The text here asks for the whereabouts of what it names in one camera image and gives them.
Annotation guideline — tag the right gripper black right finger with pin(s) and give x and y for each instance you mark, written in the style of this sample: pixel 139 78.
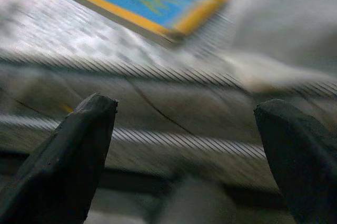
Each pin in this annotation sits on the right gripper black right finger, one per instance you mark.
pixel 305 171

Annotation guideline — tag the white pillow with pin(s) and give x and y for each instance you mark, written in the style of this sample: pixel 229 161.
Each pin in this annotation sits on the white pillow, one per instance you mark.
pixel 284 19

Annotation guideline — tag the dark bed base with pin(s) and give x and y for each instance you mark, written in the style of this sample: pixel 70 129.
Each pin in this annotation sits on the dark bed base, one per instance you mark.
pixel 144 182

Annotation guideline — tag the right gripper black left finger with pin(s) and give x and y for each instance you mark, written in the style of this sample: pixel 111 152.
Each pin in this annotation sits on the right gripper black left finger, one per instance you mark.
pixel 58 171

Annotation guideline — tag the grey patterned mattress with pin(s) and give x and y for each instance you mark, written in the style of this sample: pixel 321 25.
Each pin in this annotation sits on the grey patterned mattress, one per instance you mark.
pixel 65 37

